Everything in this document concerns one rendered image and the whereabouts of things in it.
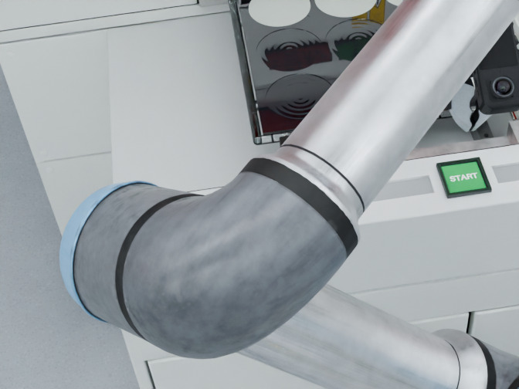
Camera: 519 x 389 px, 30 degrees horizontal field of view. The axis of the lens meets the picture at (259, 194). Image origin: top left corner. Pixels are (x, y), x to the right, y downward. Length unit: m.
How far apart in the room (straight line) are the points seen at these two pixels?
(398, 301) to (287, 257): 0.71
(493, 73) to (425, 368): 0.31
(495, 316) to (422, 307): 0.12
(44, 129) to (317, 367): 1.14
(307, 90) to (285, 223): 0.82
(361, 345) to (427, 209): 0.38
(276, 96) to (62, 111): 0.55
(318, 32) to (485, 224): 0.46
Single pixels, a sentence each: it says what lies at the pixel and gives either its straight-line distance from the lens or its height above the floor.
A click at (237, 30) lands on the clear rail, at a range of 1.54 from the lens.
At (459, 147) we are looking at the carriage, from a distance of 1.39.
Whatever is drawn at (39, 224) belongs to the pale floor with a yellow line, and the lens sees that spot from 2.55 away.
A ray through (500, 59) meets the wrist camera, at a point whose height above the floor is 1.20.
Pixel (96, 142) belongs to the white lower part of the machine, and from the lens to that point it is 1.91.
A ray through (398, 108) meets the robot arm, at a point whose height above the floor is 1.40.
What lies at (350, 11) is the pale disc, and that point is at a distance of 1.57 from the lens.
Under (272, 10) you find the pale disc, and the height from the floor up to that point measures 0.90.
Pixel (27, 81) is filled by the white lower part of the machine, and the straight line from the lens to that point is 1.81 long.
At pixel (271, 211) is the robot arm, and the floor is 1.39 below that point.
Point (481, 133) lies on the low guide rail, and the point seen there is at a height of 0.85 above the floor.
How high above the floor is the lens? 1.87
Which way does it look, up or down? 49 degrees down
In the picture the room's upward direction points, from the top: 6 degrees counter-clockwise
